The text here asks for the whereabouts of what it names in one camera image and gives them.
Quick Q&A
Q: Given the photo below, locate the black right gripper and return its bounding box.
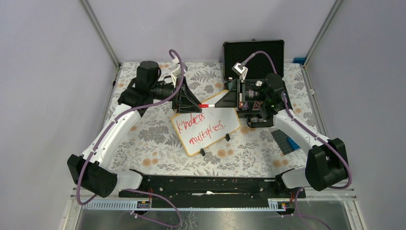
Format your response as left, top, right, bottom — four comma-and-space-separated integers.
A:
214, 79, 268, 108

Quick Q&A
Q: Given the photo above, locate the blue box in corner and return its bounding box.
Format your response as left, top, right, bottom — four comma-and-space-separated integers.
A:
293, 57, 306, 65

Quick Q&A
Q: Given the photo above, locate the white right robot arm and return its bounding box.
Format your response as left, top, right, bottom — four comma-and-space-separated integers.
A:
214, 73, 352, 197

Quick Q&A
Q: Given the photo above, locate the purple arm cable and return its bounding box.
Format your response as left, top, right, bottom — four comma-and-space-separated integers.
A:
76, 49, 187, 228
243, 50, 353, 230

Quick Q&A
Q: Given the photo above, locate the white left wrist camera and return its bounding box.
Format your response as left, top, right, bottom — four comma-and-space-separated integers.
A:
170, 62, 188, 88

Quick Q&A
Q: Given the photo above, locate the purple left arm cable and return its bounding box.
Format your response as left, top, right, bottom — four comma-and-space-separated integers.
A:
76, 49, 187, 228

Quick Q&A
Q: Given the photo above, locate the yellow framed whiteboard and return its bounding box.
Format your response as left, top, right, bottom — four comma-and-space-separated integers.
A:
171, 107, 240, 156

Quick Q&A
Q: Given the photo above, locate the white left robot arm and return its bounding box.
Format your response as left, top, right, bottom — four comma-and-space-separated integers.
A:
67, 58, 202, 198

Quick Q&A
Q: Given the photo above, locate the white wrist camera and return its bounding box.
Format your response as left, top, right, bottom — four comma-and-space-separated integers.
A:
232, 62, 248, 80
170, 62, 188, 88

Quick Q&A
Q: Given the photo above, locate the red marker cap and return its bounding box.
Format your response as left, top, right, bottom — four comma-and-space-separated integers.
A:
198, 104, 210, 108

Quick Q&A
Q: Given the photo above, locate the floral patterned table mat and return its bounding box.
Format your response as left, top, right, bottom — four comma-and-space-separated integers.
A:
108, 62, 320, 178

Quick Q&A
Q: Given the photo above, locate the aluminium frame rail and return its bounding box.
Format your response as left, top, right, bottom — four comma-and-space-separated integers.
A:
70, 179, 357, 211

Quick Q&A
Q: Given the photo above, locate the black poker chip case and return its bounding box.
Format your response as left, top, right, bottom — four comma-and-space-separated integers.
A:
223, 40, 289, 128

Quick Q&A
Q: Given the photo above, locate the grey lego baseplate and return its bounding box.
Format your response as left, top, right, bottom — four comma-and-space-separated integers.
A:
271, 130, 294, 155

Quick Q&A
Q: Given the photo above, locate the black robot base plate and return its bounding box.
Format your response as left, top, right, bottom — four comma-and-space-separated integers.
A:
119, 175, 298, 209

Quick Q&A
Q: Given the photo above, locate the blue lego brick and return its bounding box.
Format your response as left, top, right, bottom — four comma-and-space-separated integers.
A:
287, 138, 301, 151

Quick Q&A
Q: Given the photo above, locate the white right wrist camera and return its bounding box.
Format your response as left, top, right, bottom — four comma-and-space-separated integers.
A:
232, 62, 248, 80

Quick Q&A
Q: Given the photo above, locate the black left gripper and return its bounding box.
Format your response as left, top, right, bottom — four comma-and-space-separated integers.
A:
150, 76, 203, 113

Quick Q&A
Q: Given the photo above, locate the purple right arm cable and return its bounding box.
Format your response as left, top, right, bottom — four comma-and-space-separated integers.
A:
243, 50, 353, 230

